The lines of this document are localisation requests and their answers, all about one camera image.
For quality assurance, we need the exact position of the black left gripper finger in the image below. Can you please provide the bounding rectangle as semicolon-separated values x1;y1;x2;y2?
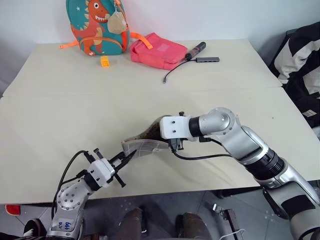
110;151;125;164
116;149;138;171

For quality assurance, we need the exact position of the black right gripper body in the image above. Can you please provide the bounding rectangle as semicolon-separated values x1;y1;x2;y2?
169;137;186;153

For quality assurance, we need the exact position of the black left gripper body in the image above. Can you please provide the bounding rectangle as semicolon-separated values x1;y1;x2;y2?
93;148;127;189

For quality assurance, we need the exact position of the dark rounded shape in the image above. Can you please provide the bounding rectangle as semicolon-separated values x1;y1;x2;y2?
175;211;211;240
119;207;146;240

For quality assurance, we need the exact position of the pink fabric bag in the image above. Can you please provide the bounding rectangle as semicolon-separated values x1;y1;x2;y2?
129;32;189;71

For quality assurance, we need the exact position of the small yellow toy block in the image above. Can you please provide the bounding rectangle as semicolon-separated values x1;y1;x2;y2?
99;55;111;69

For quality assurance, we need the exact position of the black and red cylinder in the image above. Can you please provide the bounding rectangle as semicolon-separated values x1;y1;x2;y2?
184;41;207;61

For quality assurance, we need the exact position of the black and white shoe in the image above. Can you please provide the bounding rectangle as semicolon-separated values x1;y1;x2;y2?
23;218;47;238

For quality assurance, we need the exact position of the red object under table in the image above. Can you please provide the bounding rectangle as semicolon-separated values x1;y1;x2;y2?
5;204;22;216

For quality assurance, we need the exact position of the teal dinosaur backpack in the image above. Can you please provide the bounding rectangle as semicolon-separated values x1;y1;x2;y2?
58;0;154;57

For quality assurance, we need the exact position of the beige plush charm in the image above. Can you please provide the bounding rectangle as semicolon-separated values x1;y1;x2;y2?
107;10;126;35

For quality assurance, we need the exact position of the black and white jacket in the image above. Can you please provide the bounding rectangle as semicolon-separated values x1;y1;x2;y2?
268;20;320;129

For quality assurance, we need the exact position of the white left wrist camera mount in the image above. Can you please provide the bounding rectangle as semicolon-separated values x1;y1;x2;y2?
87;158;116;189

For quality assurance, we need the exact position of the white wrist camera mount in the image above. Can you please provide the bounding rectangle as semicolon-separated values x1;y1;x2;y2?
87;158;116;189
159;115;201;141

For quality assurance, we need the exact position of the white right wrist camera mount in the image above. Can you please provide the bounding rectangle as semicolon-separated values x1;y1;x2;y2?
159;115;201;141

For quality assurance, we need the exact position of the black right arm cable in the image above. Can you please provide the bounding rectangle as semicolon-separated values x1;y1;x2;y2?
171;136;234;161

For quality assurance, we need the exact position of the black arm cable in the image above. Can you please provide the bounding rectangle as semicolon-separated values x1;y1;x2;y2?
171;136;234;161
50;149;94;219

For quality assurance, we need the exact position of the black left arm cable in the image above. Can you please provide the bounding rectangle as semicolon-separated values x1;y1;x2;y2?
50;149;94;219

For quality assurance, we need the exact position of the dark metal frame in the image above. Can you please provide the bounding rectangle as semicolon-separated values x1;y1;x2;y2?
204;199;241;236

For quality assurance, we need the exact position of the grey USB hub with cable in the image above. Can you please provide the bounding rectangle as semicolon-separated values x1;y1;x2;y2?
163;56;221;84

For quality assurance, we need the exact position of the thin white cable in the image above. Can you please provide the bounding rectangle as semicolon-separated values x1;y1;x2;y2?
219;228;246;240

